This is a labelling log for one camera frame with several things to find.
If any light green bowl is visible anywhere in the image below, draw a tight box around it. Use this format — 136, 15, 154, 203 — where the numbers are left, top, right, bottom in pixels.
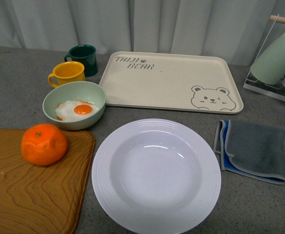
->
42, 81, 107, 130

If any cream bear tray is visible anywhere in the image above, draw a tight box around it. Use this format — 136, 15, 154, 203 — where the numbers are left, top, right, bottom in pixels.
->
99, 52, 244, 115

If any light green cup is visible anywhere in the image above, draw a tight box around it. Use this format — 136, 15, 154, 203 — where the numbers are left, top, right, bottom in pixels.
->
250, 33, 285, 85

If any white round plate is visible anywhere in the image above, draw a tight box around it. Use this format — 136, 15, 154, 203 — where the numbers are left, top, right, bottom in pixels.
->
92, 119, 221, 234

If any grey blue cloth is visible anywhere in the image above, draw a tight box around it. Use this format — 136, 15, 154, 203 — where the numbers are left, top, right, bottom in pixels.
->
213, 119, 285, 185

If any toy fried egg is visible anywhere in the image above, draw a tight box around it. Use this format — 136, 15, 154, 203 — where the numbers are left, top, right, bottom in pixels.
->
55, 100, 99, 121

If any dark green mug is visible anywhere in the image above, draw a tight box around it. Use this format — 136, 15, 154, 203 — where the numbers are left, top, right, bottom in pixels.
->
64, 44, 98, 77

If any wooden cutting board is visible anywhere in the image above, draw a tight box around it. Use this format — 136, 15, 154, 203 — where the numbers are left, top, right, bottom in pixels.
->
0, 129, 96, 234

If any orange fruit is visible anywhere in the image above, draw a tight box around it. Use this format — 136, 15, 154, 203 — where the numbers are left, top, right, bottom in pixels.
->
21, 123, 68, 166

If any yellow mug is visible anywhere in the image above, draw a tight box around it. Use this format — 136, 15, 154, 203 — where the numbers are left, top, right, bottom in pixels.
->
48, 61, 86, 88

